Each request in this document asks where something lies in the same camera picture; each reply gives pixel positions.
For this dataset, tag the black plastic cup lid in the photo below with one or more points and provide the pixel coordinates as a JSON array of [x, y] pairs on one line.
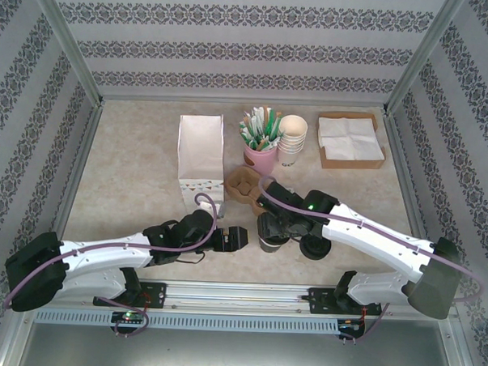
[[278, 239], [315, 247]]

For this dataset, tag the dark paper coffee cup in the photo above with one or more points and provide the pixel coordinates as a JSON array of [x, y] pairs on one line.
[[273, 249]]

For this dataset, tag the brown pulp cup carrier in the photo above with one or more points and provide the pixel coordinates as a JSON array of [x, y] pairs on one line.
[[229, 195], [239, 189]]

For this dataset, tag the white paper takeout bag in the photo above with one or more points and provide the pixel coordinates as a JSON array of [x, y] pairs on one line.
[[201, 148]]

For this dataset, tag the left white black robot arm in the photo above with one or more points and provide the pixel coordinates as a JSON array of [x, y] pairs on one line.
[[103, 254]]

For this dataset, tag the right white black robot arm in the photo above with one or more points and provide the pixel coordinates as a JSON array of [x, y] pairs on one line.
[[379, 241]]

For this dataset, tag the pink holder cup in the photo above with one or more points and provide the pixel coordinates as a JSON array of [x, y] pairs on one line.
[[261, 163]]

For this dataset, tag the brown wooden stirrer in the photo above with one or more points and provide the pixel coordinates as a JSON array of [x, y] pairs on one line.
[[264, 144]]

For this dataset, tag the green white sugar stick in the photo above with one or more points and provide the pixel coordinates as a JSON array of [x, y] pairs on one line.
[[276, 118], [256, 114], [245, 128]]

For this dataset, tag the brown cardboard napkin tray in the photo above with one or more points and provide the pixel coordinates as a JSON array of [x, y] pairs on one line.
[[370, 165]]

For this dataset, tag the beige paper stick packet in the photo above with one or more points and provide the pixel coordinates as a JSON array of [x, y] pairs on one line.
[[266, 111]]

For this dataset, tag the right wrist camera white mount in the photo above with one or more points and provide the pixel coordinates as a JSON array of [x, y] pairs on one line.
[[291, 189]]

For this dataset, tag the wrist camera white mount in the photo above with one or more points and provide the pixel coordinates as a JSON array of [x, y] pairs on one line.
[[205, 206], [291, 189]]

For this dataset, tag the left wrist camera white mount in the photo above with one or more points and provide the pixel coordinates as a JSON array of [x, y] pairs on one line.
[[205, 206]]

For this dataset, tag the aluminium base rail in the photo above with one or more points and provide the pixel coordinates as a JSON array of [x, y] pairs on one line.
[[239, 296]]

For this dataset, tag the aluminium rear rail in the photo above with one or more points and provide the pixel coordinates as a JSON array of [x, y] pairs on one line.
[[247, 102]]

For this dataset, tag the aluminium side rail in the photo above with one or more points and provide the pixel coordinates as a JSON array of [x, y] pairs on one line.
[[395, 133], [77, 171]]

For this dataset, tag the aluminium frame post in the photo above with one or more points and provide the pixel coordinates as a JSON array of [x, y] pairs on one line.
[[425, 57], [68, 41]]

